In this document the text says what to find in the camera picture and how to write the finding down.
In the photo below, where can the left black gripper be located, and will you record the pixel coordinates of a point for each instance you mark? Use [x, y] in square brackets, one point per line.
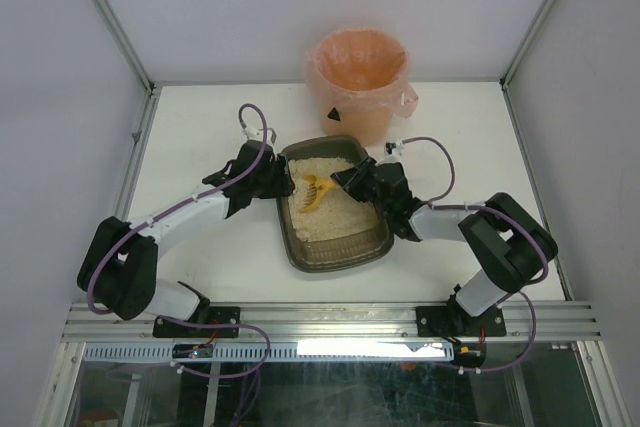
[275, 175]

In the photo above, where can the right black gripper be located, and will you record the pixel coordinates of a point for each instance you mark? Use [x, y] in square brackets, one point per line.
[368, 179]

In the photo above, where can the yellow plastic litter scoop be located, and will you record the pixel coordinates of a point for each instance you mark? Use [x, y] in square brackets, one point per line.
[317, 189]

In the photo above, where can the dark grey litter box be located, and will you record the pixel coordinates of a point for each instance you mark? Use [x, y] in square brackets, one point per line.
[335, 254]

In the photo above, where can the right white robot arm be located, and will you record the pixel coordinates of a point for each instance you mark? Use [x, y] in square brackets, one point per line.
[509, 245]

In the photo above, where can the cat litter granules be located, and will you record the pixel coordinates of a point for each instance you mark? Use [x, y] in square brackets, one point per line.
[338, 215]

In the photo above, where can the orange trash bin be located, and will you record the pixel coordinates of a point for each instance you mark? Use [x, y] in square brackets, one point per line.
[368, 127]

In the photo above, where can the translucent pink bin liner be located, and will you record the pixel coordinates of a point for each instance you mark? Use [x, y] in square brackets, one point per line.
[361, 68]

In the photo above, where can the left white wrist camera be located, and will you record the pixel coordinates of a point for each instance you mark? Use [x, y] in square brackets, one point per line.
[267, 136]

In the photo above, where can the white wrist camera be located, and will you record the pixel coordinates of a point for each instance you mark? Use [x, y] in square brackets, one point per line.
[267, 136]
[393, 152]

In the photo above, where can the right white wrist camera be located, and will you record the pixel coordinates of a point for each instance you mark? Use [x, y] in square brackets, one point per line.
[393, 152]

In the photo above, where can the white slotted cable duct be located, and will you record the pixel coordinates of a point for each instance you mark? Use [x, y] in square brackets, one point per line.
[311, 350]

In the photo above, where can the aluminium mounting rail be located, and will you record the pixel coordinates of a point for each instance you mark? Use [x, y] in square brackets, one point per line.
[554, 322]

